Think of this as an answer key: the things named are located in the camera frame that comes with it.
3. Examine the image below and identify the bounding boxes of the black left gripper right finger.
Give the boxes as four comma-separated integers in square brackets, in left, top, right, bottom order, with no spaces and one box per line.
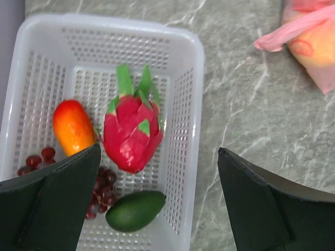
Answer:
[218,147,334,250]

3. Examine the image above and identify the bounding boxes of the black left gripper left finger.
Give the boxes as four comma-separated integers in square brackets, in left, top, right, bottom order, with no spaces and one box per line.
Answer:
[1,144,101,250]

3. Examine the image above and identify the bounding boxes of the dark red fake grapes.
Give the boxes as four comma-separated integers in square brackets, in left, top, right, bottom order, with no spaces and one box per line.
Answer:
[17,146,117,220]

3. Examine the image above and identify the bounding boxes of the green fake avocado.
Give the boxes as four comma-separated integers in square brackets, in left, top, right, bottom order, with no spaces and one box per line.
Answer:
[105,190,166,233]

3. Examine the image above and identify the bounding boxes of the orange fake mango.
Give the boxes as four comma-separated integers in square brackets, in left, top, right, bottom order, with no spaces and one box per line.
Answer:
[52,99,96,156]

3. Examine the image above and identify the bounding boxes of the red fake dragon fruit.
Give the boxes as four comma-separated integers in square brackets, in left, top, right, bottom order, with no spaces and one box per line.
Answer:
[94,64,163,174]

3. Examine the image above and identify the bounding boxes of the pink tied plastic bag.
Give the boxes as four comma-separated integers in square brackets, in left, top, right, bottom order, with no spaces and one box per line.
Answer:
[254,1,334,95]

